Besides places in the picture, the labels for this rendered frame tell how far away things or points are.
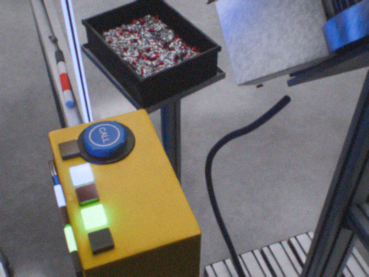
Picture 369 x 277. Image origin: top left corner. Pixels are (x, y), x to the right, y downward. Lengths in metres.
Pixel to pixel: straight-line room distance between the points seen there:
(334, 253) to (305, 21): 0.65
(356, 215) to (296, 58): 0.44
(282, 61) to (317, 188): 1.15
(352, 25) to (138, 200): 0.35
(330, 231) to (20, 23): 1.94
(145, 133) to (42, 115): 1.65
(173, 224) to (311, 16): 0.41
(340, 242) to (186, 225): 0.81
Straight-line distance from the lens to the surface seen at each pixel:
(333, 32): 0.69
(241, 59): 0.77
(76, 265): 0.44
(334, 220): 1.11
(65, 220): 0.46
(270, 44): 0.76
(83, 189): 0.45
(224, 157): 1.90
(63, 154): 0.48
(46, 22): 1.07
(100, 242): 0.42
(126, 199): 0.45
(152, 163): 0.47
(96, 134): 0.49
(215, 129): 2.00
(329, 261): 1.27
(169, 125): 1.01
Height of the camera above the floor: 1.43
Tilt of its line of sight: 47 degrees down
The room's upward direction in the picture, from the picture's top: straight up
